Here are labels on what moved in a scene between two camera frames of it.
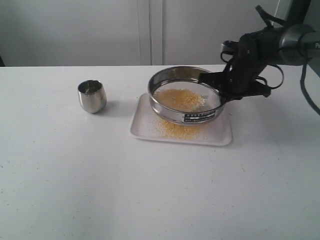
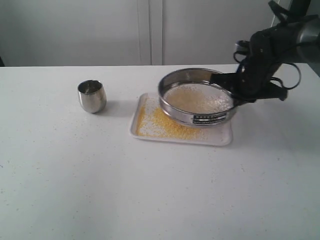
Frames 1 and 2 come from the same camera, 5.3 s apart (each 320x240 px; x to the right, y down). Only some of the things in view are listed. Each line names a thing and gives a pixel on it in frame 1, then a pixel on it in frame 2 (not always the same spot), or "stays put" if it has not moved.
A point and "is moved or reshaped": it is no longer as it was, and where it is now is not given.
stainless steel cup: [92, 95] stays put
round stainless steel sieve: [176, 95] is moved or reshaped
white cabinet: [35, 33] stays put
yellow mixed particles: [181, 100] → [152, 122]
